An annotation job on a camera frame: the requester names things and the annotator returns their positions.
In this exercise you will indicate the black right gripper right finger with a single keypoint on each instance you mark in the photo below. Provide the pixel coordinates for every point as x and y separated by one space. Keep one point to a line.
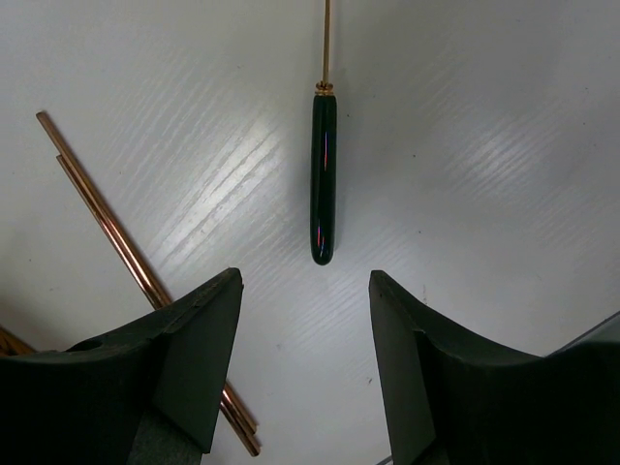
452 396

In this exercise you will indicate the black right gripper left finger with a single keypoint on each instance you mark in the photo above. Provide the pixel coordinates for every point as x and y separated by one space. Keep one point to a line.
147 392

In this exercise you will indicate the small spoon green handle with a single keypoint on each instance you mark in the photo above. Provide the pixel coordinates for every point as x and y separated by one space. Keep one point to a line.
323 159

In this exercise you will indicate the brown wicker cutlery tray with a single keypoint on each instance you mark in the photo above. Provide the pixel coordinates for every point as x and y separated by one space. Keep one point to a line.
11 346

